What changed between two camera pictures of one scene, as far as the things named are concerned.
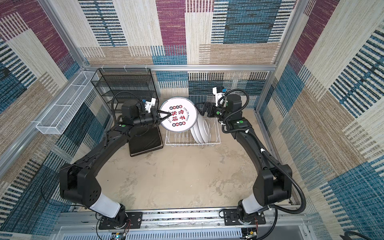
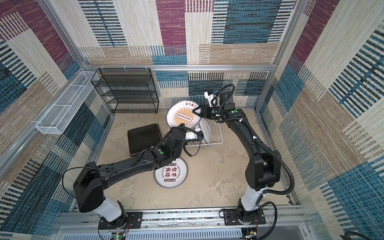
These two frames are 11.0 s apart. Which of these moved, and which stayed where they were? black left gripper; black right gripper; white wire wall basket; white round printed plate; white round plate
Moved: white round printed plate; black left gripper
Stayed: white wire wall basket; black right gripper; white round plate
